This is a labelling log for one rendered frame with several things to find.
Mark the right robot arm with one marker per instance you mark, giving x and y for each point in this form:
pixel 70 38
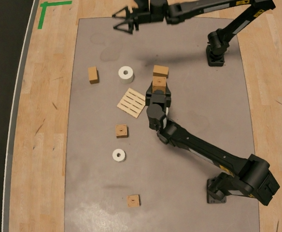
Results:
pixel 177 14

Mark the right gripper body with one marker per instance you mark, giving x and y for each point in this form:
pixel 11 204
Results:
pixel 134 20

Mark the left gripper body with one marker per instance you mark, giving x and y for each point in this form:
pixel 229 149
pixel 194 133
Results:
pixel 150 96

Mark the small wooden pallet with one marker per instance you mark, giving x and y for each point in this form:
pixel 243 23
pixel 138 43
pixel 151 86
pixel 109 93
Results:
pixel 131 104

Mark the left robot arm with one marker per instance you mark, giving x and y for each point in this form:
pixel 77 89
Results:
pixel 246 174

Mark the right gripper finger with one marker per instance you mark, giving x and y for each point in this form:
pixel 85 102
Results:
pixel 114 17
pixel 130 30

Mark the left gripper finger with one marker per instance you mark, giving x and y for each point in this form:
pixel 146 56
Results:
pixel 149 89
pixel 167 93

